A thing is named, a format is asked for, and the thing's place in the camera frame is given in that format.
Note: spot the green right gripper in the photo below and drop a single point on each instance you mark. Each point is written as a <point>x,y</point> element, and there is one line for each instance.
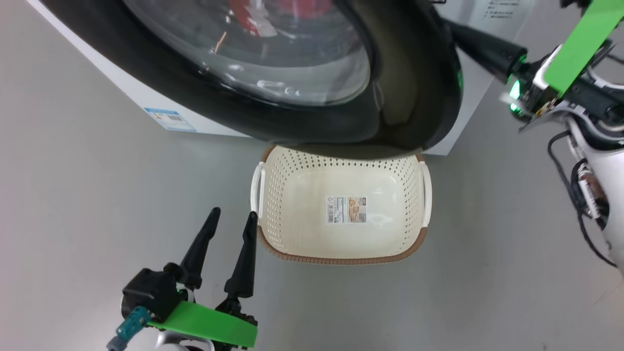
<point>585,44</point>

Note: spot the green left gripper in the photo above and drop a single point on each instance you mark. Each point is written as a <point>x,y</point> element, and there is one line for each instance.
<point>209,324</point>

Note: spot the black round glass door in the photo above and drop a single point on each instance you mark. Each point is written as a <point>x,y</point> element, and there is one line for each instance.
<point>414,73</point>

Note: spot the red white-striped garment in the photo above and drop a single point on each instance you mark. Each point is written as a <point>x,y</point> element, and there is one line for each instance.
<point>297,7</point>

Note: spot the white front-load washing machine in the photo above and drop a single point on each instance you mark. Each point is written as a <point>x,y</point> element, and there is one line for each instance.
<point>468,12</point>

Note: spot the cream perforated laundry basket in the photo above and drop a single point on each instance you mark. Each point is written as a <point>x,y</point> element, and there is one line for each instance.
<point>302,229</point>

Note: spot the printed basket product sticker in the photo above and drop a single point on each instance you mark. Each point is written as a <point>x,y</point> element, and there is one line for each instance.
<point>346,209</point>

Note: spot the blue energy label sticker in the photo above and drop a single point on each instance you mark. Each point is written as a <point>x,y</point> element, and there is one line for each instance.
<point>169,120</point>

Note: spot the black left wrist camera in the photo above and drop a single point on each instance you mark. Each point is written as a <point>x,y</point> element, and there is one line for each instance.
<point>151,292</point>

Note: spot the teal left camera connector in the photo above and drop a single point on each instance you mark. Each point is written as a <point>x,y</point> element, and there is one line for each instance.
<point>131,326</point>

